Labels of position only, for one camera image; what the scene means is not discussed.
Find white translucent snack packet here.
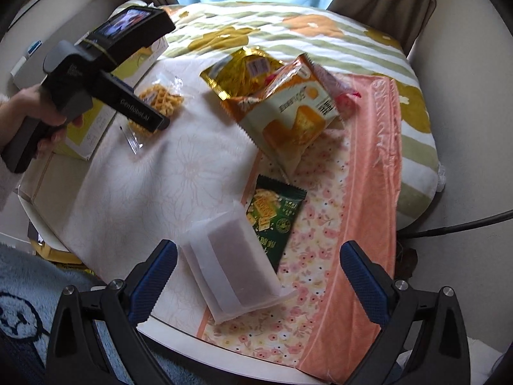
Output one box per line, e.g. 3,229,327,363
177,200,299,325

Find yellow flower striped blanket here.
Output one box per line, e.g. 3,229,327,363
154,1,445,231

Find golden yellow snack packet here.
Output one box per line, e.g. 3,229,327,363
199,46,287,111

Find person's left forearm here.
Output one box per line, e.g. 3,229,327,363
0,92,21,214

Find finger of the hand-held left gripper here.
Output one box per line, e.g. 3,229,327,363
109,73,134,93

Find person's left hand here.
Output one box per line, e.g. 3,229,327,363
0,85,84,157

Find yellow-green cardboard box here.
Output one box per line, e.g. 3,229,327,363
52,38,169,161

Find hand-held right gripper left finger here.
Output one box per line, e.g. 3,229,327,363
45,239,179,385

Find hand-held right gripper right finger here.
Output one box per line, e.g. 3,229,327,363
340,240,469,385

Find pink floral cloth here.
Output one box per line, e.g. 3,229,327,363
196,73,403,383

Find small white box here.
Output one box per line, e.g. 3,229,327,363
10,56,33,89

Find grey headboard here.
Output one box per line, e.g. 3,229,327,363
0,0,121,89

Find blue fuzzy printed pants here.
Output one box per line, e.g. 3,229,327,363
0,243,209,385

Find waffle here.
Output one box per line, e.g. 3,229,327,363
120,74,186,155

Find dark green cracker packet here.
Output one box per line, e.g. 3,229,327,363
246,174,308,273

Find black lamp stand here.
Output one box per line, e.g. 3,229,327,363
399,212,513,242

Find orange and white bread packet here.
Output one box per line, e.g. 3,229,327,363
236,54,339,173

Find yellow bag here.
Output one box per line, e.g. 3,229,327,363
36,246,87,265

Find pink red snack packet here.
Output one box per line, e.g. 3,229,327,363
308,58,363,119

